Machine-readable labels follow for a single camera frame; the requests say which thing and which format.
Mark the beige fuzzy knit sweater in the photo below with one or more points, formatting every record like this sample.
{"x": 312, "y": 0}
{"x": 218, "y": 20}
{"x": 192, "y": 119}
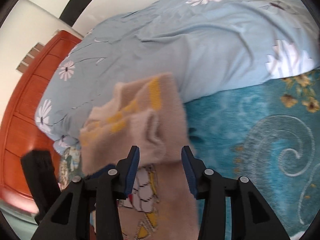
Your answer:
{"x": 149, "y": 114}

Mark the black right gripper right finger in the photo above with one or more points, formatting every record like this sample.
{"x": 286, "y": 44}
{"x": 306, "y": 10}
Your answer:
{"x": 251, "y": 215}

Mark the light blue floral duvet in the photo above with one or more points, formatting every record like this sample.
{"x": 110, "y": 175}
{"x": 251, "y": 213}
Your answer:
{"x": 208, "y": 45}

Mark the orange wooden headboard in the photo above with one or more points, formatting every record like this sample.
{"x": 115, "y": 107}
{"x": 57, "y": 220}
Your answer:
{"x": 19, "y": 134}

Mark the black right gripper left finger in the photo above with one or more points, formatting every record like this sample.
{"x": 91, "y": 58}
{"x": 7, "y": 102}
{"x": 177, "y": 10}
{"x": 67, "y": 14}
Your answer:
{"x": 69, "y": 216}

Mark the teal floral bed sheet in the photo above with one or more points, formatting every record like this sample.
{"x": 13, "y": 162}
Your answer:
{"x": 268, "y": 132}

